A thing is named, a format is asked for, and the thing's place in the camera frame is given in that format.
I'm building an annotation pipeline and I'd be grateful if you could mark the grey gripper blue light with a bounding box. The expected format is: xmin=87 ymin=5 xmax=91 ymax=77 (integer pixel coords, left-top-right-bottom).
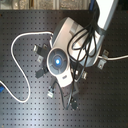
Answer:
xmin=47 ymin=48 xmax=73 ymax=98

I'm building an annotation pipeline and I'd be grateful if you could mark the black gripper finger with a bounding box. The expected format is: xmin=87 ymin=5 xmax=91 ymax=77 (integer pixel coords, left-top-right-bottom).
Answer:
xmin=70 ymin=84 xmax=79 ymax=110

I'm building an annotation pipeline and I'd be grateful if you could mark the metal cable clip center right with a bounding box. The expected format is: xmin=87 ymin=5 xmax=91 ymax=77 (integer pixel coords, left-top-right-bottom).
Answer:
xmin=80 ymin=70 xmax=88 ymax=80

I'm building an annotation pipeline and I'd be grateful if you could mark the metal cable clip middle left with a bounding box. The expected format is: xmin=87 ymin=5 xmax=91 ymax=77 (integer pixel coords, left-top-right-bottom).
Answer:
xmin=37 ymin=55 xmax=44 ymax=64

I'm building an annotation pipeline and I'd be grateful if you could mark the black cable bundle on arm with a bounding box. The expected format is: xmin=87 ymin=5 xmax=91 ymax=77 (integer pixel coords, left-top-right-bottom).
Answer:
xmin=68 ymin=0 xmax=103 ymax=84

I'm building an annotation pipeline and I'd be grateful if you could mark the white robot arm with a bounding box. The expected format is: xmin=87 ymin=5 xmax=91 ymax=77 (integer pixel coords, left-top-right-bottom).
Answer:
xmin=47 ymin=0 xmax=118 ymax=109

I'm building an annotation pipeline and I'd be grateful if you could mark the metal cable clip lower left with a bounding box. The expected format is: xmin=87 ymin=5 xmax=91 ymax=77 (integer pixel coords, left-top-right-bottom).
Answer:
xmin=35 ymin=67 xmax=48 ymax=78

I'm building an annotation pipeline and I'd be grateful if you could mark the blue connector at left edge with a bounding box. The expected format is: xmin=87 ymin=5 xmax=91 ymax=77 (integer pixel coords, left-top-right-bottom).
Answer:
xmin=0 ymin=85 xmax=5 ymax=94

